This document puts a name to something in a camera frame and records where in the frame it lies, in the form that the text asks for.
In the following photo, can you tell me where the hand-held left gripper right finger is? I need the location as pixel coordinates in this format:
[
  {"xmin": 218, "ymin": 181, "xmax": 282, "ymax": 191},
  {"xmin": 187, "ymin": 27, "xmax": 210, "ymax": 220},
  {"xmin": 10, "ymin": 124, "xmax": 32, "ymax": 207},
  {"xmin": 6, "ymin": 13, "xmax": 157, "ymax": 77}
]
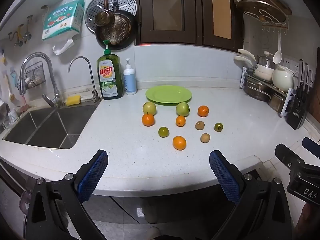
[{"xmin": 209, "ymin": 150, "xmax": 294, "ymax": 240}]

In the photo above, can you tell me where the slim gooseneck faucet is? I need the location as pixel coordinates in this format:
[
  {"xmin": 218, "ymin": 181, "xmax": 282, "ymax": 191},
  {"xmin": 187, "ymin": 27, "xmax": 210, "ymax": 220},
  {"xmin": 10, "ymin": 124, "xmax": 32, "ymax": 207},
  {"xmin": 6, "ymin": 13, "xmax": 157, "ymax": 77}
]
[{"xmin": 68, "ymin": 56, "xmax": 102, "ymax": 103}]

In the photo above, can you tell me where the copper colander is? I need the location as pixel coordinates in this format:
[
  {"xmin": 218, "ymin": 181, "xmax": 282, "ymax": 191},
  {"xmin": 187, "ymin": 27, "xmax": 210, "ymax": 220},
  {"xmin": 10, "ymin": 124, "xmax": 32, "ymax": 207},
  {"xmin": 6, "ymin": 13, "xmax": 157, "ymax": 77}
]
[{"xmin": 96, "ymin": 15, "xmax": 132, "ymax": 46}]

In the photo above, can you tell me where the dark wooden window frame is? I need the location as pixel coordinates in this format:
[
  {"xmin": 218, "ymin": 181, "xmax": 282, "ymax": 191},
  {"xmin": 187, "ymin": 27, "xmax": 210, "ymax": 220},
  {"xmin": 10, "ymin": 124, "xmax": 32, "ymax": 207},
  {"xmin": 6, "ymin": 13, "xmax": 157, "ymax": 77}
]
[{"xmin": 134, "ymin": 0, "xmax": 244, "ymax": 53}]

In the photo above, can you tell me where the white wire wall rack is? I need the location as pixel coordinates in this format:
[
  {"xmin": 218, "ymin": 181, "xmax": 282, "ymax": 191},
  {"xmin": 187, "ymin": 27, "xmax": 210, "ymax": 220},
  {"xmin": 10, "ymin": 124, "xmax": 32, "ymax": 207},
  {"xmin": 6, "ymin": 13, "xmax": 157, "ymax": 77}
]
[{"xmin": 234, "ymin": 0, "xmax": 289, "ymax": 34}]

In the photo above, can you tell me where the orange mandarin with stem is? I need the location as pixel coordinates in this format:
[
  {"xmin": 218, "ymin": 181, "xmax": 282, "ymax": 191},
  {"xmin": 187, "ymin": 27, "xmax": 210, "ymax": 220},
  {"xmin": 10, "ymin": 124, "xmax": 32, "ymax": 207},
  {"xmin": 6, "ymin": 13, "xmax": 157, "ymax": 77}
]
[{"xmin": 142, "ymin": 113, "xmax": 155, "ymax": 127}]

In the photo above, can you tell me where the yellow-green apple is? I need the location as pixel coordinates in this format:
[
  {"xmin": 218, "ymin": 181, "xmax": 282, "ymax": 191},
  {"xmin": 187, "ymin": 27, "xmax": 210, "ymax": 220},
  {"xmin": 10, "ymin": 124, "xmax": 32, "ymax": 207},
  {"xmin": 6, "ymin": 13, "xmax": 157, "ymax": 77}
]
[{"xmin": 142, "ymin": 102, "xmax": 157, "ymax": 116}]

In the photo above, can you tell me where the paper towel pack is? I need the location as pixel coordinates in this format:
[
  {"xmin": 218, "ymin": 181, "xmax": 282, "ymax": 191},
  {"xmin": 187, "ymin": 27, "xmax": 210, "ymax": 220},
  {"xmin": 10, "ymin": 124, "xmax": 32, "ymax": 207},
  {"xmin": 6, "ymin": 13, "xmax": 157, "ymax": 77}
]
[{"xmin": 41, "ymin": 0, "xmax": 85, "ymax": 55}]

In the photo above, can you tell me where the small copper pot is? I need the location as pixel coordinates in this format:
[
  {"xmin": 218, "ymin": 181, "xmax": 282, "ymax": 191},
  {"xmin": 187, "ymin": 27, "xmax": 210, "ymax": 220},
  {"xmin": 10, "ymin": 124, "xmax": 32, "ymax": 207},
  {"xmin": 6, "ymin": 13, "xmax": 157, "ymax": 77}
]
[{"xmin": 94, "ymin": 0, "xmax": 116, "ymax": 28}]

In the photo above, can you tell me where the black frying pan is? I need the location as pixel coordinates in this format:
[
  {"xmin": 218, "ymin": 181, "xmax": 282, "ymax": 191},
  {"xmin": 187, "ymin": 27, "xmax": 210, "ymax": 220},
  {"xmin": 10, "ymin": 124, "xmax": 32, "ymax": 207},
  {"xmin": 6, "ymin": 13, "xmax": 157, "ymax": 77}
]
[{"xmin": 95, "ymin": 0, "xmax": 138, "ymax": 51}]

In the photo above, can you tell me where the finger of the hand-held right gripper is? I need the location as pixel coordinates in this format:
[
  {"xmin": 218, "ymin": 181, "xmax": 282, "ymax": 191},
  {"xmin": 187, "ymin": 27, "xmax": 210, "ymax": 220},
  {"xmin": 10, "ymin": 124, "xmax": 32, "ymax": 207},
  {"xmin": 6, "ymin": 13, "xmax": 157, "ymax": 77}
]
[
  {"xmin": 302, "ymin": 137, "xmax": 320, "ymax": 159},
  {"xmin": 275, "ymin": 143, "xmax": 320, "ymax": 180}
]

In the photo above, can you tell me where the wall power outlet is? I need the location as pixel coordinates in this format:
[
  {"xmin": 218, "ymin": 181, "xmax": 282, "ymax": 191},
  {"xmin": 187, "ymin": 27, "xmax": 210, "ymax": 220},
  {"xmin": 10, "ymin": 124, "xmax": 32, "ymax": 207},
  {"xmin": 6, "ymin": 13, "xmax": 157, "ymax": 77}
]
[{"xmin": 282, "ymin": 57, "xmax": 299, "ymax": 69}]

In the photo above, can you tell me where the white ceramic jug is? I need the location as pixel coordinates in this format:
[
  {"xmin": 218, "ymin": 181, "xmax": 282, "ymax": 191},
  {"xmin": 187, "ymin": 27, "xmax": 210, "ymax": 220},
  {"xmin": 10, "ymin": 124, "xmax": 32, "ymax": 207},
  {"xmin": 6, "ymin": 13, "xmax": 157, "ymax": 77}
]
[{"xmin": 272, "ymin": 65, "xmax": 298, "ymax": 92}]

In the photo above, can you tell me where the wire sink basket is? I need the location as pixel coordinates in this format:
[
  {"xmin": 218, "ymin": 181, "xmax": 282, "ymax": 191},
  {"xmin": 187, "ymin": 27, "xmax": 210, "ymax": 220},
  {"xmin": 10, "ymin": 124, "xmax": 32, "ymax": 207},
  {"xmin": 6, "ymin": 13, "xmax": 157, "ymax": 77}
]
[{"xmin": 17, "ymin": 61, "xmax": 46, "ymax": 90}]

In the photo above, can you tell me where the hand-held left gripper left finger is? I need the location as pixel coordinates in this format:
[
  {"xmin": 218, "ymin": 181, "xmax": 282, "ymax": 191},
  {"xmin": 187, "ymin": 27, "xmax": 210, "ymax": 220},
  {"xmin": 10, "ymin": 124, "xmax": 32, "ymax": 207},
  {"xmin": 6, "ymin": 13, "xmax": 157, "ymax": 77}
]
[{"xmin": 26, "ymin": 149, "xmax": 109, "ymax": 240}]

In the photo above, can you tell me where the green plate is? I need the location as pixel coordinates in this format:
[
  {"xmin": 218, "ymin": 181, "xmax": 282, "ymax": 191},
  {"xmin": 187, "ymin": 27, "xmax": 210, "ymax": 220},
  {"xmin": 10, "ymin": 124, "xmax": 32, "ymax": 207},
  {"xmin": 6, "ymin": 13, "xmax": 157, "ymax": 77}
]
[{"xmin": 145, "ymin": 85, "xmax": 193, "ymax": 105}]

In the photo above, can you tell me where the cream-handled pot with lid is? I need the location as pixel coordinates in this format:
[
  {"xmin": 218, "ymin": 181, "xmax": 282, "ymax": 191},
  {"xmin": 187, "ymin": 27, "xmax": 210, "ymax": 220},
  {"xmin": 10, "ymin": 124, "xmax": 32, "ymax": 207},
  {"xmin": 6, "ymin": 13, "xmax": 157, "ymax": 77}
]
[{"xmin": 237, "ymin": 49, "xmax": 275, "ymax": 69}]

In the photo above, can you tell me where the glass cup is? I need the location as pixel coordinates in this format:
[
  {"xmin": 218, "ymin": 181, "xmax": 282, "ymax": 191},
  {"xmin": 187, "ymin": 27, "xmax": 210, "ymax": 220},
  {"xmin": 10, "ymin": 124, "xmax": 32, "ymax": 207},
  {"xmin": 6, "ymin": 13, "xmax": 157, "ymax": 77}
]
[{"xmin": 7, "ymin": 109, "xmax": 19, "ymax": 123}]

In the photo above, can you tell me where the large steel pot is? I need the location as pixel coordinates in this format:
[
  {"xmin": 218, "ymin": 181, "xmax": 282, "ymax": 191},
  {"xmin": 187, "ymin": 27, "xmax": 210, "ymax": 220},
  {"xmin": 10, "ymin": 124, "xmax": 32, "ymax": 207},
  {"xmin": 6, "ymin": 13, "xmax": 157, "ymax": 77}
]
[{"xmin": 244, "ymin": 76, "xmax": 274, "ymax": 102}]

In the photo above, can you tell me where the white pump bottle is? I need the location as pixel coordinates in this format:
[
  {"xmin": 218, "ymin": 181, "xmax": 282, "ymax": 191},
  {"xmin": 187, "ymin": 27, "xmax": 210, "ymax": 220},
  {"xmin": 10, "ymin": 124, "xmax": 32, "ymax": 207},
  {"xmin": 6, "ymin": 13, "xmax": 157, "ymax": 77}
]
[{"xmin": 123, "ymin": 58, "xmax": 137, "ymax": 95}]

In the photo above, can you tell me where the large chrome faucet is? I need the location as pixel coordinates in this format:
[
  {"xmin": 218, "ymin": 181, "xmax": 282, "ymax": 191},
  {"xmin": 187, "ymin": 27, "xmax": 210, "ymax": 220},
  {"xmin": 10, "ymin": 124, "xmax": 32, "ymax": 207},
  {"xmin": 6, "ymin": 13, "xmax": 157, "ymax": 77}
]
[{"xmin": 19, "ymin": 52, "xmax": 63, "ymax": 108}]

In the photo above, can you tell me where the white enamel saucepan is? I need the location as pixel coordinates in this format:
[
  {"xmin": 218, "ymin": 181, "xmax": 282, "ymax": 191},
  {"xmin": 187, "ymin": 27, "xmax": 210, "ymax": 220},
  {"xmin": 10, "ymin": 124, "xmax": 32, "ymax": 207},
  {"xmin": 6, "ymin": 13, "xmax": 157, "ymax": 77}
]
[{"xmin": 234, "ymin": 55, "xmax": 275, "ymax": 82}]

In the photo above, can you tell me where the stainless steel sink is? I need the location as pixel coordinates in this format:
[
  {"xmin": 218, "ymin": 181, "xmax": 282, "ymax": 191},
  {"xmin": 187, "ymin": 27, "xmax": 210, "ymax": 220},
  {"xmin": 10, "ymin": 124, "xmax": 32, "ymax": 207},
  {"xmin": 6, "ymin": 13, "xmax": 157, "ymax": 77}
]
[{"xmin": 2, "ymin": 104, "xmax": 99, "ymax": 150}]

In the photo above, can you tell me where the small steel pot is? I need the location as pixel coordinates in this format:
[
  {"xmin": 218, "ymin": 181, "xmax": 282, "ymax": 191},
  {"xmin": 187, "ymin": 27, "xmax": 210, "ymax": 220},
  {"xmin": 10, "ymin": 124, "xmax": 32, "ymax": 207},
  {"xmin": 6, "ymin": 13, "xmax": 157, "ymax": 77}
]
[{"xmin": 269, "ymin": 91, "xmax": 288, "ymax": 113}]

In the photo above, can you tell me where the white ladle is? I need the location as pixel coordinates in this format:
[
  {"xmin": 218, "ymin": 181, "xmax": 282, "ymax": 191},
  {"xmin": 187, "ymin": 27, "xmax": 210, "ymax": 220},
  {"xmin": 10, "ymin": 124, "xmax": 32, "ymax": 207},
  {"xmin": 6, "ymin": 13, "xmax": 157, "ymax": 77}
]
[{"xmin": 272, "ymin": 32, "xmax": 283, "ymax": 64}]

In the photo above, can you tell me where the green dish soap bottle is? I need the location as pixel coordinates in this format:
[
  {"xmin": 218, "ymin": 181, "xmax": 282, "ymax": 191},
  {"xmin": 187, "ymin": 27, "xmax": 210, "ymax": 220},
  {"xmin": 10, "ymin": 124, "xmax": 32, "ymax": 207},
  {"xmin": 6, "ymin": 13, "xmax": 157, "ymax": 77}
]
[{"xmin": 96, "ymin": 40, "xmax": 125, "ymax": 100}]

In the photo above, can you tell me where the black knife block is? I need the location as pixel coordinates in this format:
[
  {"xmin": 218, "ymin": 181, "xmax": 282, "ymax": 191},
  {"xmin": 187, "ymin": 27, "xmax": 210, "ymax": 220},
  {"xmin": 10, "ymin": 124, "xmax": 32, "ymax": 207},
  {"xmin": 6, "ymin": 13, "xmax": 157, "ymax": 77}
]
[{"xmin": 286, "ymin": 86, "xmax": 313, "ymax": 130}]

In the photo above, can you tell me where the yellow sponge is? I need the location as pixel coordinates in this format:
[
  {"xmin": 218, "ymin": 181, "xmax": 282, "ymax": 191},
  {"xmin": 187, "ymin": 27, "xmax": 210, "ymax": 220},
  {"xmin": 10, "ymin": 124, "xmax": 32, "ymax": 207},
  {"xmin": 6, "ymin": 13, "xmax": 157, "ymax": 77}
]
[{"xmin": 66, "ymin": 95, "xmax": 81, "ymax": 106}]

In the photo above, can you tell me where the green apple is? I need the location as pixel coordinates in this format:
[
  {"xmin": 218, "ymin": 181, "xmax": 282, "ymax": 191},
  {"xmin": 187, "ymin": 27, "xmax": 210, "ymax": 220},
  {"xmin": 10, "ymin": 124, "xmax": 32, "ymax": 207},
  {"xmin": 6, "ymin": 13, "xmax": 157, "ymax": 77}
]
[{"xmin": 176, "ymin": 102, "xmax": 190, "ymax": 117}]

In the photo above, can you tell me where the white-sided pot rack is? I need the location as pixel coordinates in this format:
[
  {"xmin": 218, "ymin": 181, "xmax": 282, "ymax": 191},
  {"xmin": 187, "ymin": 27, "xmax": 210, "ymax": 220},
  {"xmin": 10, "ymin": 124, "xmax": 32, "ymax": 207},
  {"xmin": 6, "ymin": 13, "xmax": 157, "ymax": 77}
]
[{"xmin": 239, "ymin": 66, "xmax": 295, "ymax": 118}]

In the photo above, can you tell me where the wooden cutting board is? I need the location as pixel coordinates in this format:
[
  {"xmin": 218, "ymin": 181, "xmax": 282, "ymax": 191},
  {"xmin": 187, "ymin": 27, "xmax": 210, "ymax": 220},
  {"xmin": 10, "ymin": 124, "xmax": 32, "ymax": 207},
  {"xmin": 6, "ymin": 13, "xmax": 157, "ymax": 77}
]
[{"xmin": 234, "ymin": 0, "xmax": 292, "ymax": 23}]

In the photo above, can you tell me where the perforated steel steamer tray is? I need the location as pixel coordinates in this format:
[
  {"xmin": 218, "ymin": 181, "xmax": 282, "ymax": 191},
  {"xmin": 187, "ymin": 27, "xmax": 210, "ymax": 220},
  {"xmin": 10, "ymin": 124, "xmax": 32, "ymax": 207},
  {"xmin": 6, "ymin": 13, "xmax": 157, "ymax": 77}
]
[{"xmin": 84, "ymin": 0, "xmax": 138, "ymax": 34}]

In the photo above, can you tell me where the dish brush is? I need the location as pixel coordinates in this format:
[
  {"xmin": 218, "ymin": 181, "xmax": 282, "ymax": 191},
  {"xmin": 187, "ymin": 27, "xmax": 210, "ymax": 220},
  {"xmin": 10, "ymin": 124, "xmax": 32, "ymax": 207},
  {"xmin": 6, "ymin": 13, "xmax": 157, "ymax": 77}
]
[{"xmin": 2, "ymin": 71, "xmax": 20, "ymax": 103}]

